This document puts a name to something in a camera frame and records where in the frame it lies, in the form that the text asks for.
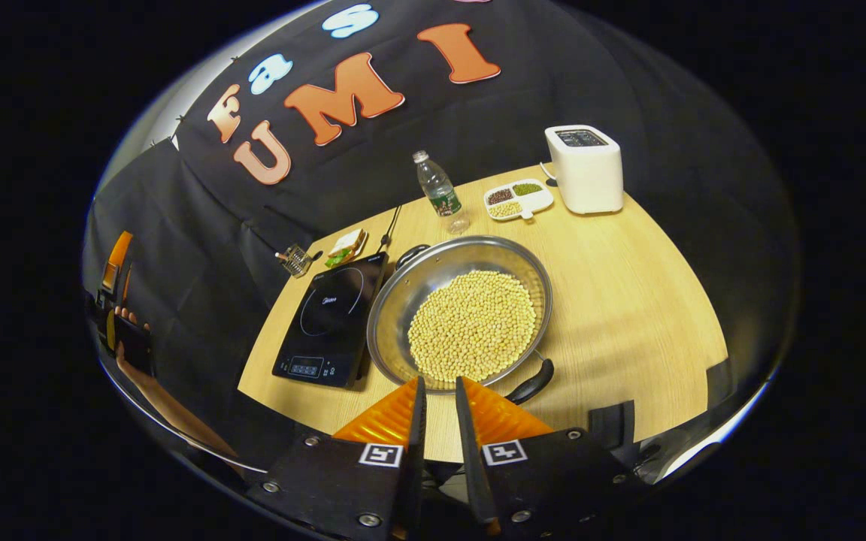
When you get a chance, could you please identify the steel pot with black handles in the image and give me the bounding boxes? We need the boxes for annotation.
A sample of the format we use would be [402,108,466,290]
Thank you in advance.
[367,235,556,405]

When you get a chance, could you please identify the pile of yellow soybeans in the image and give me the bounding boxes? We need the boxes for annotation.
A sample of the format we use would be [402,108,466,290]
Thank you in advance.
[407,270,537,382]

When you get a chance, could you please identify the black induction cooktop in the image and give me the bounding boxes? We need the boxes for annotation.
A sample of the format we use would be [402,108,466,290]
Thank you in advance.
[272,252,390,389]

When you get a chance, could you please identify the small metal wire basket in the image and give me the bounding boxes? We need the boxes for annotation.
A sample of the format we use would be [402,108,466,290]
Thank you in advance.
[275,243,315,279]

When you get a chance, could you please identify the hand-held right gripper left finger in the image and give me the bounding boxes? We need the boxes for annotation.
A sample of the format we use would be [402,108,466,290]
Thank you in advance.
[245,376,428,541]

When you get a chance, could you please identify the toy sandwich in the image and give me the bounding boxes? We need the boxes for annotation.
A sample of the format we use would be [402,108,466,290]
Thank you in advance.
[326,228,368,269]

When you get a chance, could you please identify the white toaster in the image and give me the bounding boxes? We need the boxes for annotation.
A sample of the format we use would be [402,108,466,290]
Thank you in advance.
[544,125,624,216]

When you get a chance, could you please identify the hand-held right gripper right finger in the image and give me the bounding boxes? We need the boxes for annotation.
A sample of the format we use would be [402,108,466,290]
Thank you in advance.
[454,376,656,538]

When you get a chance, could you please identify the clear plastic water bottle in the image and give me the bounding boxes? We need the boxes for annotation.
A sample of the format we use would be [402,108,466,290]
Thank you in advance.
[412,150,471,235]

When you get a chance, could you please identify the black backdrop cloth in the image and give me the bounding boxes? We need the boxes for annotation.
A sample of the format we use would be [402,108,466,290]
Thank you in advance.
[83,0,798,467]

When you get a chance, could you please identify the white divided dish of beans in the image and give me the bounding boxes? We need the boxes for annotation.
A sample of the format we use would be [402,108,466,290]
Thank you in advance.
[483,179,555,222]

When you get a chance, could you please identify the black power cable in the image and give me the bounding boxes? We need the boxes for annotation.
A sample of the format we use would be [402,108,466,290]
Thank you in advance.
[379,204,404,255]

